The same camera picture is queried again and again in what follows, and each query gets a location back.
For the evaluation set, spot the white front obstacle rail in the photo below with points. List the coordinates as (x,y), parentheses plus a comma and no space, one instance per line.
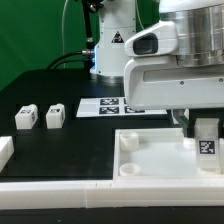
(112,193)

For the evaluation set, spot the white sheet with fiducial markers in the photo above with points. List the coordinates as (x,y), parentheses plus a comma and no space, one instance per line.
(110,106)

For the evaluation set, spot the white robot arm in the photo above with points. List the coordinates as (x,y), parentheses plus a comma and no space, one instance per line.
(192,31)

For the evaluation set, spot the white square tabletop with sockets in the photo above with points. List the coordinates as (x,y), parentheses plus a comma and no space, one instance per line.
(159,153)

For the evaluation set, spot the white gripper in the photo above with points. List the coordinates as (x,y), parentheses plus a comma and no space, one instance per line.
(159,83)

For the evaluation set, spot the white left obstacle block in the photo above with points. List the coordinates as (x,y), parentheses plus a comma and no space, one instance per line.
(6,150)

